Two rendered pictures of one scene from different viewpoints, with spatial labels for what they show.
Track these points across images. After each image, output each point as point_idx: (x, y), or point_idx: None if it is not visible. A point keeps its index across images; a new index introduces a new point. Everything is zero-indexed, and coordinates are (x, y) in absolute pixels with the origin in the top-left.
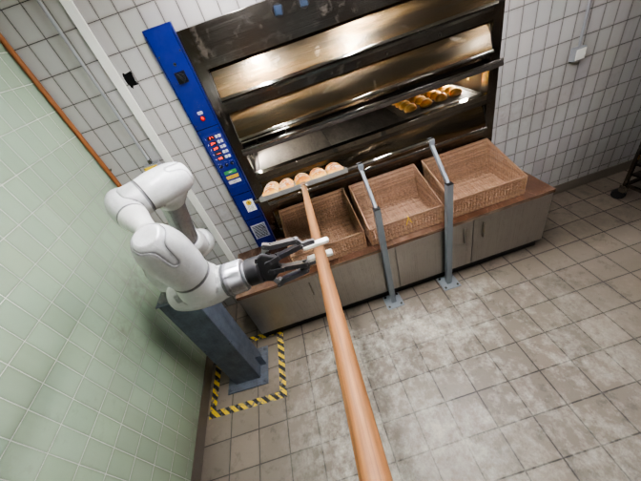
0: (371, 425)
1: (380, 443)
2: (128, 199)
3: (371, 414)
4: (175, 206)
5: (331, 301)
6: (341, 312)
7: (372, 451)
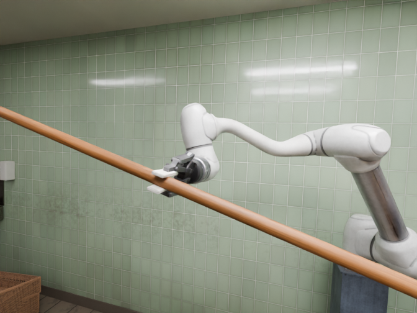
0: (8, 112)
1: (3, 112)
2: (311, 133)
3: (10, 114)
4: (345, 166)
5: (73, 136)
6: (59, 134)
7: (5, 108)
